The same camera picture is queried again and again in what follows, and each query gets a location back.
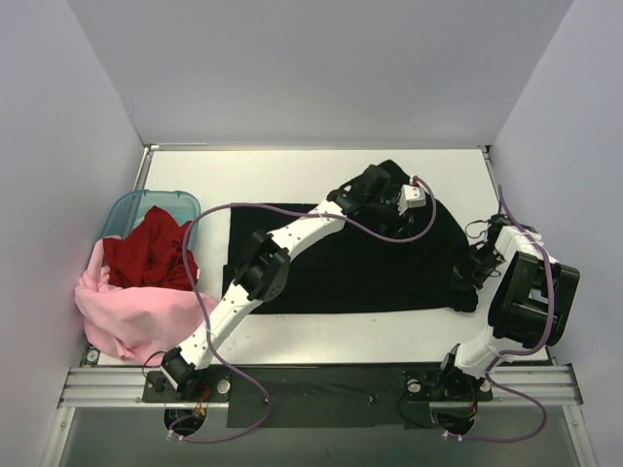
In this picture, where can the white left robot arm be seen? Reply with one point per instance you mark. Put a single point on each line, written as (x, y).
(262, 271)

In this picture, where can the red t shirt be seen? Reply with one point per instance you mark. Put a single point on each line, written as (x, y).
(151, 255)

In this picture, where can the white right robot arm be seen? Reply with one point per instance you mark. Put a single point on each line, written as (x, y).
(529, 309)

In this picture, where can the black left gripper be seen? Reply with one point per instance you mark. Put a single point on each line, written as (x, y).
(394, 214)

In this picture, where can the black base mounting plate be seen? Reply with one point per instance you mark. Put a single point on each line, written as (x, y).
(344, 396)

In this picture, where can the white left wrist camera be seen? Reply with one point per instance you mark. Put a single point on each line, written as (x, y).
(410, 197)

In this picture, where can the black t shirt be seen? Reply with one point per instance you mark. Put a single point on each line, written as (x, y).
(351, 271)

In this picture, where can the teal plastic bin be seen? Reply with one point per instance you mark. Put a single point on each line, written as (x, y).
(129, 211)

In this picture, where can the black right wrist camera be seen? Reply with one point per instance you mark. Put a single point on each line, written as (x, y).
(480, 230)

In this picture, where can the aluminium front rail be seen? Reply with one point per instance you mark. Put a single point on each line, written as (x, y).
(123, 387)

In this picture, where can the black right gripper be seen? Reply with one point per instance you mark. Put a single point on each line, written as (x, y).
(476, 263)

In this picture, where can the pink t shirt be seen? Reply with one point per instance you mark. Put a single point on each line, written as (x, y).
(131, 324)

